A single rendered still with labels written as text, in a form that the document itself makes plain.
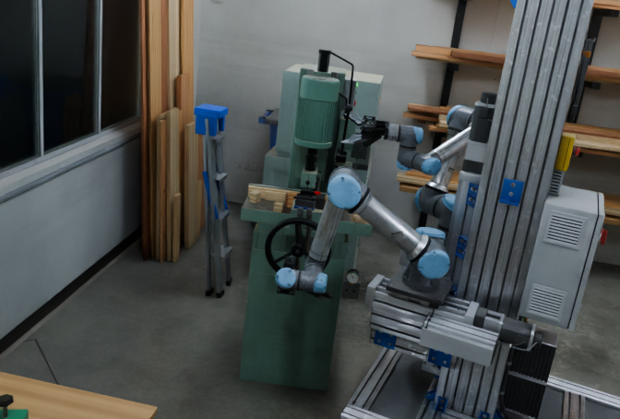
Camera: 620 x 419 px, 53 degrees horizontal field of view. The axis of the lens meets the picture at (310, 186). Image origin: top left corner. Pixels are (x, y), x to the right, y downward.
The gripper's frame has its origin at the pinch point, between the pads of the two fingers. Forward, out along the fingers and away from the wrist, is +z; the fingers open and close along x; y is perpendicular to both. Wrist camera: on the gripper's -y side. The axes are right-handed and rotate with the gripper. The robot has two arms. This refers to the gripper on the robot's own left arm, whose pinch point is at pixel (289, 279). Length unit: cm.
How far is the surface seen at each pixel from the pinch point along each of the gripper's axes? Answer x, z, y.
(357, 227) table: 27.2, 11.1, -27.9
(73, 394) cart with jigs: -62, -54, 50
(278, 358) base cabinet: -2, 47, 35
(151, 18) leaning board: -110, 84, -153
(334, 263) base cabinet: 19.1, 20.7, -11.4
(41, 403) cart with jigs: -70, -59, 53
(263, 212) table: -16.0, 10.5, -28.9
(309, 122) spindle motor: 0, -4, -70
